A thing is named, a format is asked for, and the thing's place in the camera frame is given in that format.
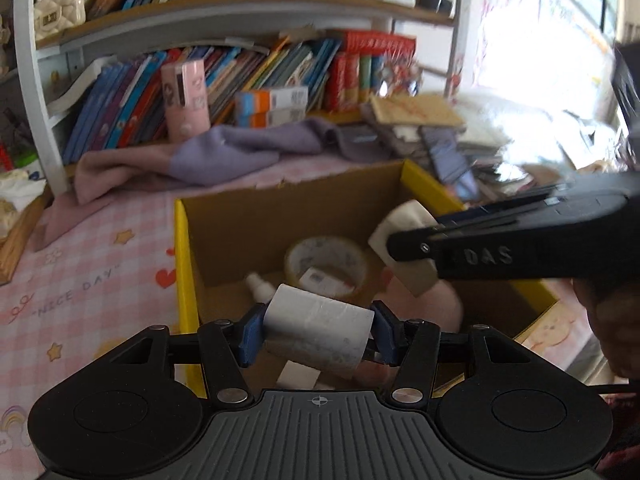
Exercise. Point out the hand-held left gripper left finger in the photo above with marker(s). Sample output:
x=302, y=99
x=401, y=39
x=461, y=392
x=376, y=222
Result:
x=247, y=335

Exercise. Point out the pink cylinder device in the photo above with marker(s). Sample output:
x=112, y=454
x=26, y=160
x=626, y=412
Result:
x=185, y=105

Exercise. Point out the orange and white box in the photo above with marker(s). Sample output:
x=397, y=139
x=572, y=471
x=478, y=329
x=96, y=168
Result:
x=270, y=119
x=272, y=99

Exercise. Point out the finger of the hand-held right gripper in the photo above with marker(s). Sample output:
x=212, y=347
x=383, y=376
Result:
x=415, y=245
x=500, y=212

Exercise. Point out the white bookshelf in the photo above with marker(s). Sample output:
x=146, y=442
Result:
x=30, y=85

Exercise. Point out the brown paper envelope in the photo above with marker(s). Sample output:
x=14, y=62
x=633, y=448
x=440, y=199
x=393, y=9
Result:
x=415, y=110

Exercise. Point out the purple and pink cloth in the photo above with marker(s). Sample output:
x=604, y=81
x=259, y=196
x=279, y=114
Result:
x=225, y=152

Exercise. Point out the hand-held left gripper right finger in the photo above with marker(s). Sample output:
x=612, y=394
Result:
x=382, y=330

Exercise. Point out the pile of papers and booklets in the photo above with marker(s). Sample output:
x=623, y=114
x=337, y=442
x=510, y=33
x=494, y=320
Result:
x=500, y=157

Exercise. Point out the beige small carton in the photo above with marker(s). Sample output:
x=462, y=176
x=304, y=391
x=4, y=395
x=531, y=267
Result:
x=405, y=220

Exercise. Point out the white paper roll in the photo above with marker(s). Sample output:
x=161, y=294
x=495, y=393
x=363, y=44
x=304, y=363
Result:
x=315, y=325

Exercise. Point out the colourful foil decoration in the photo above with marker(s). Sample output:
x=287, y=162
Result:
x=400, y=77

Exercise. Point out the yellow cardboard box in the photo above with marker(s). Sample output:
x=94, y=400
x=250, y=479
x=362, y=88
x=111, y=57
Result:
x=250, y=225

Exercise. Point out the black smartphone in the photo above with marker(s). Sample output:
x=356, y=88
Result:
x=445, y=155

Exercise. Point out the pink plush toy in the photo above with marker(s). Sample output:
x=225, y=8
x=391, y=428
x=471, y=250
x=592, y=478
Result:
x=435, y=305

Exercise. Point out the clear tape roll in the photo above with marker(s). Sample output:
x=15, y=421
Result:
x=350, y=255

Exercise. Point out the white quilted handbag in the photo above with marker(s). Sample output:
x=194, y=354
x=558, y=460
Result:
x=57, y=12

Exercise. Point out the white bottle blue label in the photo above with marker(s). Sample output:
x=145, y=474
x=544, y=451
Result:
x=260, y=287

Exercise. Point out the red dictionary set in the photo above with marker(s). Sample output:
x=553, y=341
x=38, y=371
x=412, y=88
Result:
x=375, y=42

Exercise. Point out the person's right hand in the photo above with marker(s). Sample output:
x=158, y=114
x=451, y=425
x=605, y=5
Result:
x=615, y=320

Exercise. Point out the pink checked tablecloth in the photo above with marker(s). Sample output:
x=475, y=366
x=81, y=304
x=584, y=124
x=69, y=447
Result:
x=100, y=260

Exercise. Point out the pink wall poster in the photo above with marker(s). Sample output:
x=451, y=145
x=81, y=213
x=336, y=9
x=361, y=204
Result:
x=505, y=10

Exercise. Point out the row of blue books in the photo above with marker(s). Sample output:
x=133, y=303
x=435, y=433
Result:
x=115, y=110

